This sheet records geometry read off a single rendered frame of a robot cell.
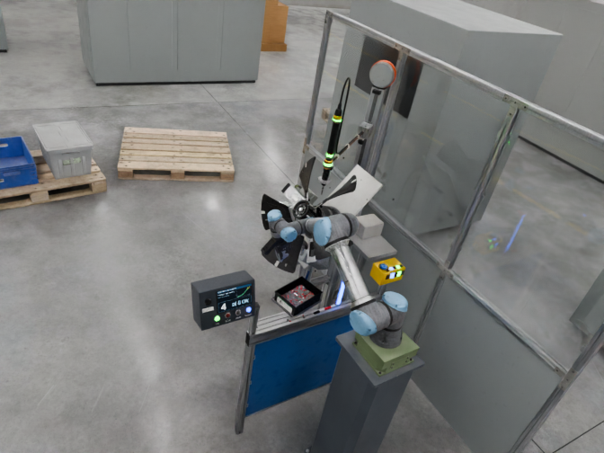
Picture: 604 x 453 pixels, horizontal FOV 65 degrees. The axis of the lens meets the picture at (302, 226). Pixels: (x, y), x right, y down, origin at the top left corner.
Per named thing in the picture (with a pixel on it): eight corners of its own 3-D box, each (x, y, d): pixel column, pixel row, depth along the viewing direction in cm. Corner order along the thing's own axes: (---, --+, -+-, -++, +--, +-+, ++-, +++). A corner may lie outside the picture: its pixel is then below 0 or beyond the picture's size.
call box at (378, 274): (390, 270, 278) (395, 256, 272) (401, 281, 271) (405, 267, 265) (368, 277, 270) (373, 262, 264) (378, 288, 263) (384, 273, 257)
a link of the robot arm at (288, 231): (304, 227, 241) (292, 216, 248) (286, 232, 235) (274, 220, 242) (302, 239, 246) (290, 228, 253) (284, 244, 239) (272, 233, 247)
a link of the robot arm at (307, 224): (368, 208, 215) (307, 213, 256) (350, 212, 209) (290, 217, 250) (372, 232, 216) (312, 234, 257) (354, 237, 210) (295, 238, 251)
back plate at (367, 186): (276, 233, 315) (274, 232, 314) (346, 155, 307) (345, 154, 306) (316, 283, 279) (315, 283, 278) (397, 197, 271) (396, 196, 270)
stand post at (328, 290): (316, 327, 364) (348, 201, 299) (323, 335, 358) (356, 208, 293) (312, 329, 362) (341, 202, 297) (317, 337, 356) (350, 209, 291)
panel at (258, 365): (354, 372, 319) (377, 301, 282) (355, 374, 318) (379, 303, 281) (243, 416, 279) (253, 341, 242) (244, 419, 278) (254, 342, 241)
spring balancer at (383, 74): (368, 82, 295) (365, 84, 289) (375, 56, 286) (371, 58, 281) (393, 89, 291) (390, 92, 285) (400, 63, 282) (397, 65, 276)
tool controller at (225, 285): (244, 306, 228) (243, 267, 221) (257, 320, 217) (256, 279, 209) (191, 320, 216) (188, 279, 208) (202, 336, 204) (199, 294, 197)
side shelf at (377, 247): (365, 224, 340) (366, 221, 339) (395, 253, 316) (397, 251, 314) (337, 230, 329) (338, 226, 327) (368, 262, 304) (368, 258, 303)
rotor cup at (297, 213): (310, 204, 285) (297, 194, 275) (327, 210, 275) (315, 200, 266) (298, 225, 283) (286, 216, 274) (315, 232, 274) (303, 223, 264)
